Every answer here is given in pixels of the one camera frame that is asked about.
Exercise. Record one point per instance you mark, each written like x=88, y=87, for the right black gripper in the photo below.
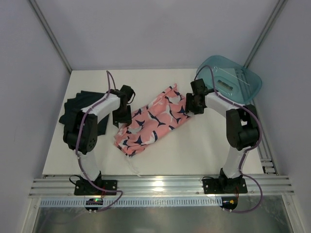
x=193, y=104

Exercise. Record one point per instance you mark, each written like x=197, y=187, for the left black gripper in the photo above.
x=122, y=117

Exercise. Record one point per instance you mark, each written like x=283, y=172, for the pink patterned shorts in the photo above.
x=153, y=121

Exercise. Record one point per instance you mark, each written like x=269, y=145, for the navy blue shorts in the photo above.
x=82, y=100

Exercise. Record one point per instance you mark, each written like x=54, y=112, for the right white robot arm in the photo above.
x=243, y=132

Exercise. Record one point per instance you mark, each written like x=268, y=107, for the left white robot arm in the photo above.
x=86, y=117

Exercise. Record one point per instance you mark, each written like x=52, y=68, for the teal plastic basin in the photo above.
x=232, y=80

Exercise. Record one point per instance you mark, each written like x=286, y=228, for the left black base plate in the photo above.
x=84, y=188

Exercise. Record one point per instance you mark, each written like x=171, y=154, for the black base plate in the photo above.
x=84, y=188
x=211, y=187

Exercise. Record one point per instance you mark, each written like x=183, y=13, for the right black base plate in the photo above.
x=211, y=187

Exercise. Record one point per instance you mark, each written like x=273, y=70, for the slotted cable duct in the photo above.
x=131, y=202

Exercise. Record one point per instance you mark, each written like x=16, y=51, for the aluminium rail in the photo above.
x=155, y=186

